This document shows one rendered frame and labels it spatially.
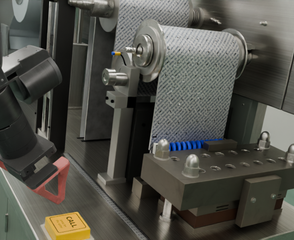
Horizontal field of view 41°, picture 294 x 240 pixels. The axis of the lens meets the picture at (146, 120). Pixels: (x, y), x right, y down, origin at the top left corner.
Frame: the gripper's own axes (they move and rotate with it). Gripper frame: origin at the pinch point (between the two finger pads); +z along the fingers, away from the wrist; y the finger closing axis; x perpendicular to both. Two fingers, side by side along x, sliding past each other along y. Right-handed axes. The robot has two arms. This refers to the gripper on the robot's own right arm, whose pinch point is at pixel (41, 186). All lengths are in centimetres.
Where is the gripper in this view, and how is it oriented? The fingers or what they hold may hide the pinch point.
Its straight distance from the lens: 67.9
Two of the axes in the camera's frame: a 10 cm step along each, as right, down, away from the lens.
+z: 2.2, 7.7, 6.0
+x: -6.5, 5.7, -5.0
